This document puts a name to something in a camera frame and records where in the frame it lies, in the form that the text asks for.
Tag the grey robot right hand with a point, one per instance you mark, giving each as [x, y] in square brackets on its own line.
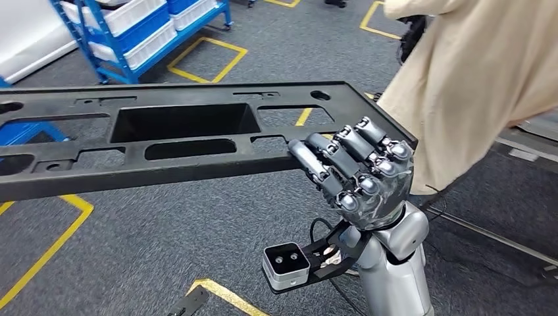
[383, 196]

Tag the black plastic panel part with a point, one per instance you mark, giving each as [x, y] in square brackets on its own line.
[174, 174]

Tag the person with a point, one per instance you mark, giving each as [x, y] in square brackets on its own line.
[457, 87]

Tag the white plastic bin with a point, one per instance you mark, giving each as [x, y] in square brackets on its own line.
[192, 15]
[131, 13]
[148, 48]

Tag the blue metal rack on casters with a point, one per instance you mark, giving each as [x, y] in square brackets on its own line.
[90, 35]

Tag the black right camera bracket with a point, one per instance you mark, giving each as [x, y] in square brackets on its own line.
[335, 270]

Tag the black camera bracket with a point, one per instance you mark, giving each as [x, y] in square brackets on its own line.
[335, 270]
[187, 303]

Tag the metal floor rail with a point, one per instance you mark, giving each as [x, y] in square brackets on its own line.
[492, 236]

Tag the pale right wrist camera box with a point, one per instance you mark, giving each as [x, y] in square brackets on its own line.
[285, 264]

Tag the black left camera bracket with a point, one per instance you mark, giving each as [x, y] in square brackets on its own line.
[187, 303]

